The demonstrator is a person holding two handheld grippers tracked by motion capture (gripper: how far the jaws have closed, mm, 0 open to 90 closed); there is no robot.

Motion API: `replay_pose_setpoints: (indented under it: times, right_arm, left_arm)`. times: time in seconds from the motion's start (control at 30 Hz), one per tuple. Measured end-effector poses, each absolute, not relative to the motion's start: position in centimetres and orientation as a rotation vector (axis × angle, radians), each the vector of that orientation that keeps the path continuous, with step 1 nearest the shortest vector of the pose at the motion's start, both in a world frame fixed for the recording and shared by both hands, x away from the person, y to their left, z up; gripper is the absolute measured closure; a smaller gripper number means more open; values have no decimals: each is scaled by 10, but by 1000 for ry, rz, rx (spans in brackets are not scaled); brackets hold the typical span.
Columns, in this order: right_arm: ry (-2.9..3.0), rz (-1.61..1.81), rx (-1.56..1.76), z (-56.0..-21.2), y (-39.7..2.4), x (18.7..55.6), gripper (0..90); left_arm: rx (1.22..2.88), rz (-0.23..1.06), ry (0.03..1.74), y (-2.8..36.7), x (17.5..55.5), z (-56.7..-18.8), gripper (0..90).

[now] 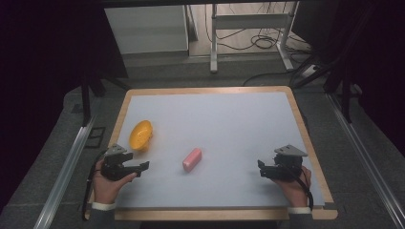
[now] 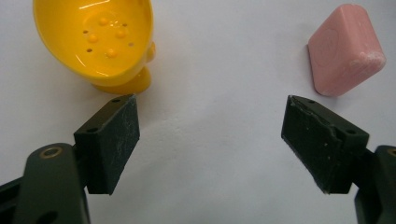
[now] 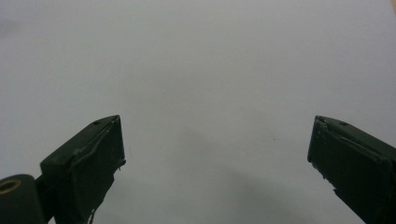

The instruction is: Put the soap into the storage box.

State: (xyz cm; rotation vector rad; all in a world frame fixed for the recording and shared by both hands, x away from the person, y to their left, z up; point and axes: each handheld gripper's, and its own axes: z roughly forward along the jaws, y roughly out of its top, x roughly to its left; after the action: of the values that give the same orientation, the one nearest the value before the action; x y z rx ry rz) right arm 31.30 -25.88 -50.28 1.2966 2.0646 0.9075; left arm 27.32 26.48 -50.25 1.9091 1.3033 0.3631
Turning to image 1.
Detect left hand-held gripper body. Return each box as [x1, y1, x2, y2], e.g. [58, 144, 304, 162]
[100, 143, 130, 182]

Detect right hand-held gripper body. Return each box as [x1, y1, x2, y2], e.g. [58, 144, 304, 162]
[269, 144, 309, 183]

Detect yellow plastic bowl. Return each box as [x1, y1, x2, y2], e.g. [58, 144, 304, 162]
[128, 119, 154, 153]

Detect pink soap bar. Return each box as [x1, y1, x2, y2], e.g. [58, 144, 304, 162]
[181, 147, 203, 174]

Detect person's left hand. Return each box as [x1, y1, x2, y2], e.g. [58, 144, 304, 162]
[92, 158, 139, 205]

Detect person's right hand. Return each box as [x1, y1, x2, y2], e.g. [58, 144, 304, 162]
[271, 165, 313, 210]

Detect black floor grate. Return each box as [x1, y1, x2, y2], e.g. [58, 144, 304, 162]
[84, 126, 107, 149]

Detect white table mat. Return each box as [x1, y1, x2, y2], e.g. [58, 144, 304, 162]
[115, 91, 327, 210]

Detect black metal stand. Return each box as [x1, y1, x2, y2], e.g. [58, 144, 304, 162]
[323, 63, 355, 124]
[79, 74, 107, 128]

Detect white power strip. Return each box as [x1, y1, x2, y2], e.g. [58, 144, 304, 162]
[300, 64, 320, 79]

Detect grey cabinet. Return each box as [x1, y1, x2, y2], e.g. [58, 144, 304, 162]
[104, 5, 190, 55]

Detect right hand-held gripper black cable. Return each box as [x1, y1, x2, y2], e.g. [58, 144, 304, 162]
[280, 161, 315, 211]

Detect hand-held gripper black cable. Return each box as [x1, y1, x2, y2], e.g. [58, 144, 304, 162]
[81, 148, 110, 222]
[280, 161, 315, 211]

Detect left hand-held gripper black cable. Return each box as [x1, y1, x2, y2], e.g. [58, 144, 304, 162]
[81, 148, 110, 222]

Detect aluminium rail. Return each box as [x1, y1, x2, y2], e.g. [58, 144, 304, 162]
[32, 115, 97, 229]
[327, 93, 405, 229]

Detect black floor cables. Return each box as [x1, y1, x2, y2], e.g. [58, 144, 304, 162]
[204, 1, 314, 88]

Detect white desk frame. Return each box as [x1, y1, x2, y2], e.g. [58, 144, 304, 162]
[209, 1, 301, 74]

